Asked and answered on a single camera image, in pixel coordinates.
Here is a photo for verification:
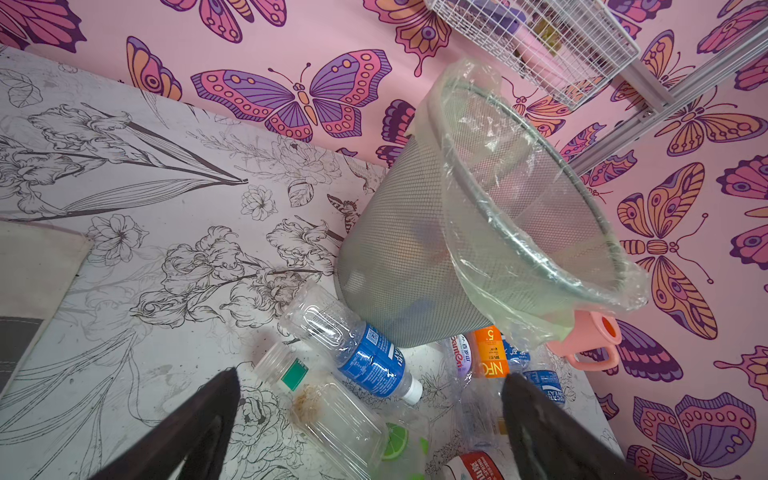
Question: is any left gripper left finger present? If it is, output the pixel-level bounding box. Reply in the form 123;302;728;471
93;368;241;479

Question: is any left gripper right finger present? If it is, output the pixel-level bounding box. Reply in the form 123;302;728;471
501;374;645;480

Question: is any clear green cap bottle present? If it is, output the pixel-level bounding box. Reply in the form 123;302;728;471
255;343;388;479

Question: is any blue label bottle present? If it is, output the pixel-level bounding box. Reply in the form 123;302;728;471
279;282;423;406
522;350;566;407

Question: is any grey mesh waste bin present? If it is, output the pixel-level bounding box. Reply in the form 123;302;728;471
335;59;649;350

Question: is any red white label bottle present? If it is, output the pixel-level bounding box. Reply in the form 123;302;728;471
438;451;505;480

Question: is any orange label bottle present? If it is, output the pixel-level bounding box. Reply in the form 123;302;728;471
472;326;510;436

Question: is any pink plastic watering can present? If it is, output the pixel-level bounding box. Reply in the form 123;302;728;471
546;310;622;371

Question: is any purple label clear bottle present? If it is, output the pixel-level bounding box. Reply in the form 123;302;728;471
448;334;475;387

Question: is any lime green label bottle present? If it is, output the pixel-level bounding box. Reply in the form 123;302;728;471
372;422;429;480

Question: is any beige grey work glove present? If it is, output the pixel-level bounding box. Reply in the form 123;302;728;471
1;221;93;394

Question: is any white wire wall basket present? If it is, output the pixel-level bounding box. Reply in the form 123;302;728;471
426;0;640;110

